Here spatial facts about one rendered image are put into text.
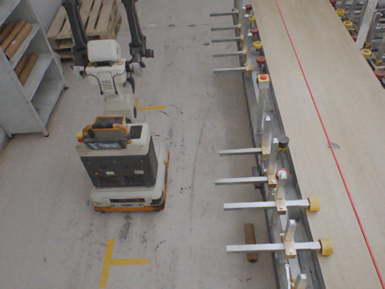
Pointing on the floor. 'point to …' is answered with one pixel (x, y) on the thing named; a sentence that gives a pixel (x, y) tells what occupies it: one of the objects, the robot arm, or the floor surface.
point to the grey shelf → (52, 76)
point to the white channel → (366, 23)
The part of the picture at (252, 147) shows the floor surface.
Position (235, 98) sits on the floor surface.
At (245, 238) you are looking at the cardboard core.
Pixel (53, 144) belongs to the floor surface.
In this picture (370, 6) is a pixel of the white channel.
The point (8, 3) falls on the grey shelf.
